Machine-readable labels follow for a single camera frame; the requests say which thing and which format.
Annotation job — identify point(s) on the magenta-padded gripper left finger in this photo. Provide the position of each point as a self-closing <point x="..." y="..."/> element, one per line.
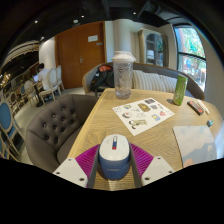
<point x="71" y="170"/>

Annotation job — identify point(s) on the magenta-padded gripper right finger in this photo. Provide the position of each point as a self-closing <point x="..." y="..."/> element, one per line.
<point x="156" y="169"/>

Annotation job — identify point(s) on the white and blue computer mouse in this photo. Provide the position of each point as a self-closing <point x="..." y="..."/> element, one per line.
<point x="114" y="156"/>

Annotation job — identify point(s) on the grey tufted armchair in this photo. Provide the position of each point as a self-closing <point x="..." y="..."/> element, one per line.
<point x="55" y="128"/>

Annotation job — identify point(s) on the white sticker sheet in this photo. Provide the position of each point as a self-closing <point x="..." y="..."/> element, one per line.
<point x="141" y="115"/>

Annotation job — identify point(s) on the small teal packet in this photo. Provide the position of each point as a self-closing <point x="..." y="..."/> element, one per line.
<point x="210" y="123"/>

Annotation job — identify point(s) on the black and red flat box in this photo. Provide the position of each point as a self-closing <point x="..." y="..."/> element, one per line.
<point x="195" y="107"/>

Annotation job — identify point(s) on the group of blue chairs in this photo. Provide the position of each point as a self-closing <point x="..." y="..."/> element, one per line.
<point x="6" y="120"/>

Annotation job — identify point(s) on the green drink can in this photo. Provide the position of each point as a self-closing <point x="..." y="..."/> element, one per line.
<point x="180" y="90"/>

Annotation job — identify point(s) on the striped cushion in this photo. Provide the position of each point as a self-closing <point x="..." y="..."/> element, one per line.
<point x="145" y="80"/>
<point x="168" y="84"/>

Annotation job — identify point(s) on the group of white chairs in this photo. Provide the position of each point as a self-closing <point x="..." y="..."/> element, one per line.
<point x="51" y="81"/>

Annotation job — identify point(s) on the grey curved sofa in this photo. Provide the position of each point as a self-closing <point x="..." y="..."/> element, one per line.
<point x="186" y="81"/>

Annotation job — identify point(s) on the black and orange backpack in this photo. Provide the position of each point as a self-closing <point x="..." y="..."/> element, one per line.
<point x="101" y="78"/>

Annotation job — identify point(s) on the clear shaker bottle white lid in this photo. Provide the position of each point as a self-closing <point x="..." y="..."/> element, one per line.
<point x="123" y="76"/>

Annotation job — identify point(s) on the person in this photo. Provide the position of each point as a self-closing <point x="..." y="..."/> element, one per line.
<point x="43" y="76"/>

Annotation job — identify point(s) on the brown wooden door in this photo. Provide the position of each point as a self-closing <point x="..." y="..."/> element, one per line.
<point x="75" y="60"/>

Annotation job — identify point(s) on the glass-door cabinet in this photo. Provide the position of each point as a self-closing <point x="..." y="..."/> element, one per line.
<point x="153" y="48"/>

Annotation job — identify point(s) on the black-framed window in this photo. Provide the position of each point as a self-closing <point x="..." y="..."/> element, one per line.
<point x="191" y="53"/>

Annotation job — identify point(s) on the white door sign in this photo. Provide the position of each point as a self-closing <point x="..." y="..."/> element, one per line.
<point x="92" y="38"/>

